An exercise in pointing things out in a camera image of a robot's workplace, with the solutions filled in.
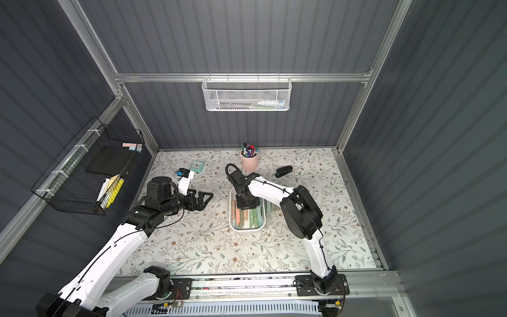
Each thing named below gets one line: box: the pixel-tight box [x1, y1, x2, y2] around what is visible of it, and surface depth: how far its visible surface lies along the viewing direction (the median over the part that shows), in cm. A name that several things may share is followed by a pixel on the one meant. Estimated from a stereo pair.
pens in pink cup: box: [240, 142, 259, 158], surface depth 105 cm
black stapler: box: [274, 165, 294, 179], surface depth 110 cm
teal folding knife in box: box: [256, 208, 264, 228], surface depth 92 cm
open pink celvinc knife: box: [235, 207, 241, 226], surface depth 93 cm
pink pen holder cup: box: [240, 152, 259, 172], surface depth 111 cm
